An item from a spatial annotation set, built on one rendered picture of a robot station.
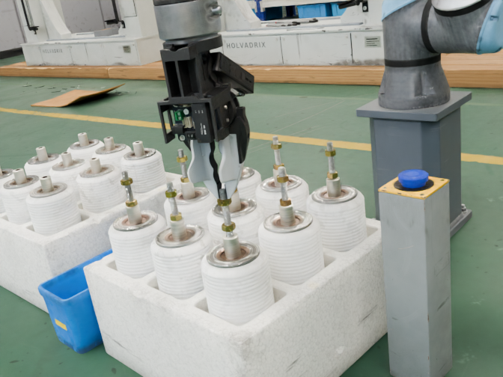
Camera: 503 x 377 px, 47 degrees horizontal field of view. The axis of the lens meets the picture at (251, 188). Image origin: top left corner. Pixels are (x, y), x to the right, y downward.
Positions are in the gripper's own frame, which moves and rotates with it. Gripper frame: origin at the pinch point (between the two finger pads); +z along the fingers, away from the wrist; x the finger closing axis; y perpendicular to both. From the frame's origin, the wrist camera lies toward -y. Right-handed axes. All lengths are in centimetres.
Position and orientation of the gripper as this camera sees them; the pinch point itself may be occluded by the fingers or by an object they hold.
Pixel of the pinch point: (224, 186)
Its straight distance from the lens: 78.3
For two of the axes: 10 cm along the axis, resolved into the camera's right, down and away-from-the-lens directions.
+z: 1.4, 9.2, 3.6
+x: 9.4, 0.0, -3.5
